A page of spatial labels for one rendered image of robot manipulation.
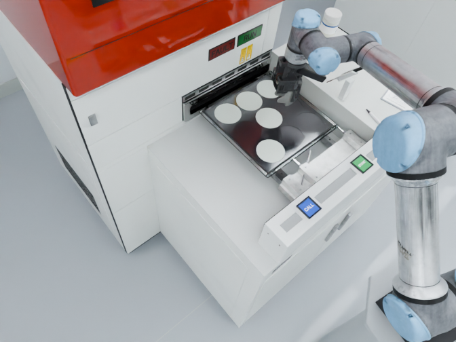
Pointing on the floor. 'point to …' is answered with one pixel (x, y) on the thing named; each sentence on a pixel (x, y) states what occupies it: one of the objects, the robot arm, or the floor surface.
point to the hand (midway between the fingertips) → (288, 102)
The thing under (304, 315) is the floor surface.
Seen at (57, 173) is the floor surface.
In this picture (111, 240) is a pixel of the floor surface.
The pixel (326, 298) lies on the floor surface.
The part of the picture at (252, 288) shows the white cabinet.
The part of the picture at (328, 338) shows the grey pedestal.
